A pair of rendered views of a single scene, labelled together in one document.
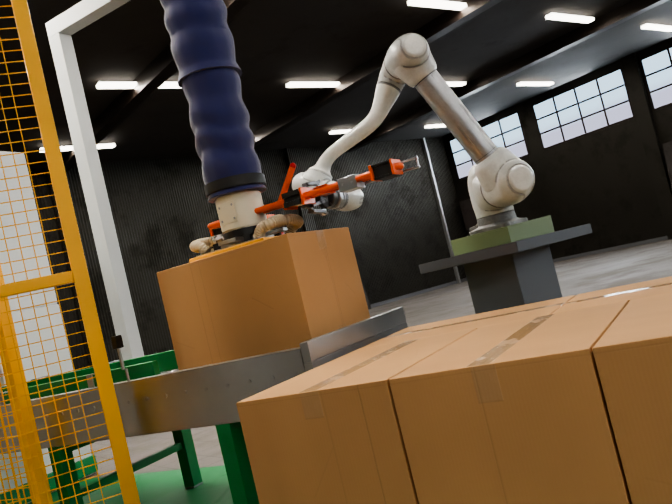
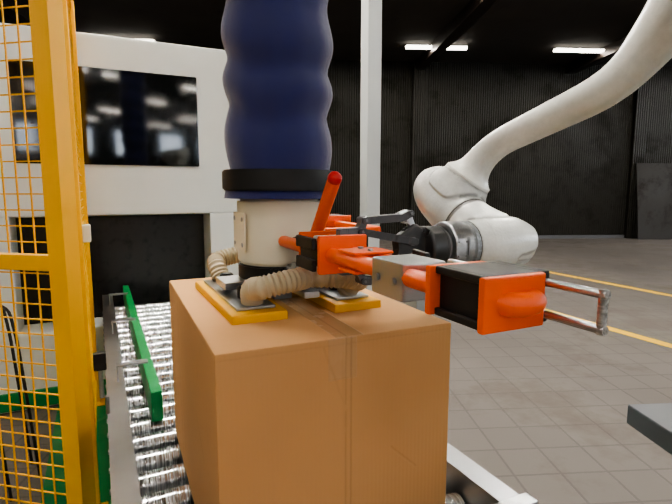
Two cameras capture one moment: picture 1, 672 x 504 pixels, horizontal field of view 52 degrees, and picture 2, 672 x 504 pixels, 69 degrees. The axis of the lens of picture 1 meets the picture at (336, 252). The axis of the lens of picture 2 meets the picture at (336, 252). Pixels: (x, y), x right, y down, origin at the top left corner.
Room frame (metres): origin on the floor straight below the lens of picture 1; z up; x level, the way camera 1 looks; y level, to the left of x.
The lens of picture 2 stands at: (1.73, -0.37, 1.17)
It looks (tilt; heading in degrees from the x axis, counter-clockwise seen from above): 7 degrees down; 35
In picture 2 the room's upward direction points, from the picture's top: straight up
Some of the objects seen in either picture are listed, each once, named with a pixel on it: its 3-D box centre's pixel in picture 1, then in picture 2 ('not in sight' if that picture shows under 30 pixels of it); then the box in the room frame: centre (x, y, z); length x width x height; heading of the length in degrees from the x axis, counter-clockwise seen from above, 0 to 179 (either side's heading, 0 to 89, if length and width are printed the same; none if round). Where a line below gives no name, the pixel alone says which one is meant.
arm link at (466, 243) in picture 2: (333, 197); (451, 246); (2.56, -0.04, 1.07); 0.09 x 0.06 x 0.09; 61
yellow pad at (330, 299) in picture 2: not in sight; (321, 283); (2.57, 0.26, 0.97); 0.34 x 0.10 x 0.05; 61
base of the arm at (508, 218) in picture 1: (493, 222); not in sight; (2.79, -0.65, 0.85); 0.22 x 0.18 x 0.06; 47
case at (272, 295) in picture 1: (265, 302); (285, 388); (2.49, 0.29, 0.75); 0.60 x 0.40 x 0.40; 59
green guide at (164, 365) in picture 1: (112, 371); not in sight; (3.30, 1.18, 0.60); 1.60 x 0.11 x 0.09; 61
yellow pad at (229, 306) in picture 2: (232, 246); (235, 290); (2.40, 0.35, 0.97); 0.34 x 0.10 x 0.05; 61
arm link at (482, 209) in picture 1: (489, 188); not in sight; (2.76, -0.67, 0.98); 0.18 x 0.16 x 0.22; 9
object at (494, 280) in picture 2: (385, 170); (482, 294); (2.19, -0.22, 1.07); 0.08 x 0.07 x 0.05; 61
